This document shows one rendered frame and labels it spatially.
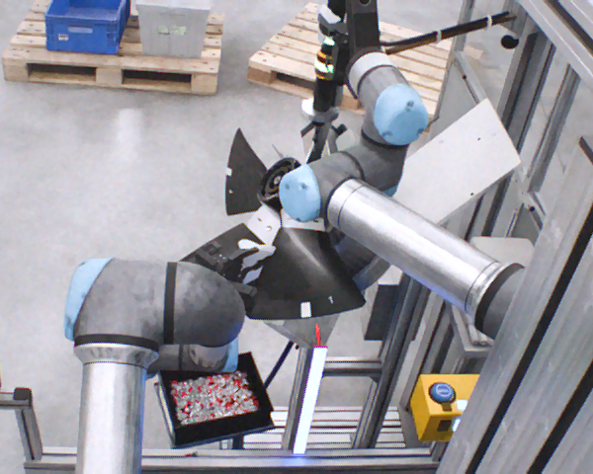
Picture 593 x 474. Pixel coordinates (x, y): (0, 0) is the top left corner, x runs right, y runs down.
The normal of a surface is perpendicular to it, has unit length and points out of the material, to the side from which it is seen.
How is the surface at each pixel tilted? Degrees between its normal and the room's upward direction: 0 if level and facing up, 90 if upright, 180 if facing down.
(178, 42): 95
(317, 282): 7
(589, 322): 90
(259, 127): 0
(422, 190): 50
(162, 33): 95
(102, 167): 0
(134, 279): 15
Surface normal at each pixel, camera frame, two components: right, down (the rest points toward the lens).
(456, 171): -0.68, -0.51
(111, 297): 0.07, -0.30
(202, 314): 0.54, 0.18
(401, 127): 0.26, 0.65
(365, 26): 0.25, 0.14
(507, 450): -0.99, -0.01
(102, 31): 0.03, 0.65
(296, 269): 0.00, -0.67
